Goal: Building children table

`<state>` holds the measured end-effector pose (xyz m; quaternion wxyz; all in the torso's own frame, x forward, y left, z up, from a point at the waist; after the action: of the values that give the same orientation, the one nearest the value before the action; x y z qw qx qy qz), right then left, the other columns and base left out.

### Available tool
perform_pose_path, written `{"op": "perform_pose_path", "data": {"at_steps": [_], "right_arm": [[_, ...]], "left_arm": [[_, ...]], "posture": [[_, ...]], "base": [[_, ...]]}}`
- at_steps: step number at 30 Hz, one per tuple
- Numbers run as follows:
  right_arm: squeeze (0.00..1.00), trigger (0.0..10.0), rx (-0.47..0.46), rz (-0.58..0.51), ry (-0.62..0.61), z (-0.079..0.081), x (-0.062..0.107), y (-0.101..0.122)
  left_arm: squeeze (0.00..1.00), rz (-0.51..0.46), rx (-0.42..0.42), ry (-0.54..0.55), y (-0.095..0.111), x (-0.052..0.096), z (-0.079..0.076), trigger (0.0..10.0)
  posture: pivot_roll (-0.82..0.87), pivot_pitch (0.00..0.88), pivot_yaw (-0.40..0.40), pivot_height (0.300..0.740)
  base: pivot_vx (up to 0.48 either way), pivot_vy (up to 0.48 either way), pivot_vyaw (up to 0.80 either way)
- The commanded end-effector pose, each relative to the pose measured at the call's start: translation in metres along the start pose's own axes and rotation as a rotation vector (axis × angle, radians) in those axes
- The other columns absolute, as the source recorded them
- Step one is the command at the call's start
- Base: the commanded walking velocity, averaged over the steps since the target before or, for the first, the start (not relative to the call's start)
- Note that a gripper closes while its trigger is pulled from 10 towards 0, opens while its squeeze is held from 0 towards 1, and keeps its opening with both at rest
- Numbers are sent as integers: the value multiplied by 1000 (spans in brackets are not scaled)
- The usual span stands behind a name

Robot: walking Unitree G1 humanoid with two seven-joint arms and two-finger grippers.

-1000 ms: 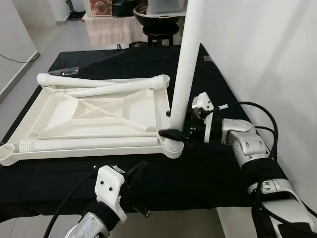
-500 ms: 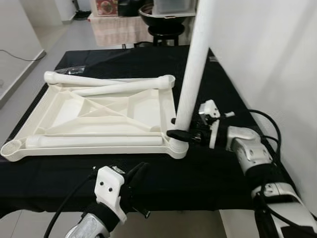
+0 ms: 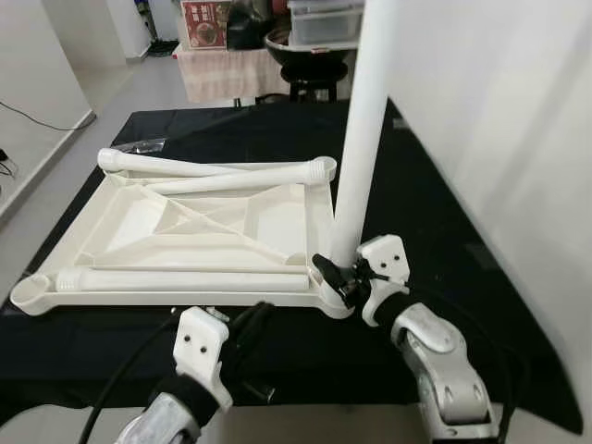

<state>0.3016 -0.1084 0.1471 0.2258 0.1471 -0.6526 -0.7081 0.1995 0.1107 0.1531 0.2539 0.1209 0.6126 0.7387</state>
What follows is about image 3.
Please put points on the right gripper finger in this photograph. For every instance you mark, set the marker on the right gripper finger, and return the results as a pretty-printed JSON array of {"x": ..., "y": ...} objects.
[{"x": 331, "y": 276}]

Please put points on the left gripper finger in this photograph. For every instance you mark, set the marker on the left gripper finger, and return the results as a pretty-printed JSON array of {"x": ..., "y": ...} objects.
[{"x": 256, "y": 321}]

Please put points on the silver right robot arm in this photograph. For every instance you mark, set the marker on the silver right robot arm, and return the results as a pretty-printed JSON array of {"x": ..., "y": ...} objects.
[{"x": 435, "y": 361}]

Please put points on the black tablecloth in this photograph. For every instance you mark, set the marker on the black tablecloth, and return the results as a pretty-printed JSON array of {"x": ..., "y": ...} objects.
[{"x": 416, "y": 185}]

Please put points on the white plastic table top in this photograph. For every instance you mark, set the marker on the white plastic table top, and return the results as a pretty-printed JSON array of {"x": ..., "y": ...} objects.
[{"x": 185, "y": 222}]

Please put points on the black stool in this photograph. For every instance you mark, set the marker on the black stool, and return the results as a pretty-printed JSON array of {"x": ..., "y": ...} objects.
[{"x": 314, "y": 72}]

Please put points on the beige cloth covered table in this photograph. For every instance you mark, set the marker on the beige cloth covered table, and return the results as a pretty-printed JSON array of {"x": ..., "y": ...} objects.
[{"x": 231, "y": 74}]

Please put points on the black wok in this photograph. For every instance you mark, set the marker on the black wok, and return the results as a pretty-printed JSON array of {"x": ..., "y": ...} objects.
[{"x": 305, "y": 48}]

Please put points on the clear storage box green lid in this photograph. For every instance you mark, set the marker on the clear storage box green lid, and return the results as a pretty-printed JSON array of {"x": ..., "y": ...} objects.
[{"x": 324, "y": 23}]

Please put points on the red printed box orange lid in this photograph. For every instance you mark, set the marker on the red printed box orange lid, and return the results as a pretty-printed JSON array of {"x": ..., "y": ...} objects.
[{"x": 205, "y": 23}]

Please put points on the small dark floor item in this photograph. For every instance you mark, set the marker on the small dark floor item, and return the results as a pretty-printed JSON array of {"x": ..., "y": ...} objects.
[{"x": 163, "y": 47}]

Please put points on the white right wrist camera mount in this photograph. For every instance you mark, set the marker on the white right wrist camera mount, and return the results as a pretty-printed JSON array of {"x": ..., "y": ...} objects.
[{"x": 384, "y": 259}]

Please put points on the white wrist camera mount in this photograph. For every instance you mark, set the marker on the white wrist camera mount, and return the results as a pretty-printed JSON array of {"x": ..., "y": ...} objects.
[
  {"x": 199, "y": 347},
  {"x": 384, "y": 259}
]

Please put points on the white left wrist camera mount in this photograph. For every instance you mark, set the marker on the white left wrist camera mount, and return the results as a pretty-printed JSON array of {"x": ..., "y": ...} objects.
[{"x": 199, "y": 347}]

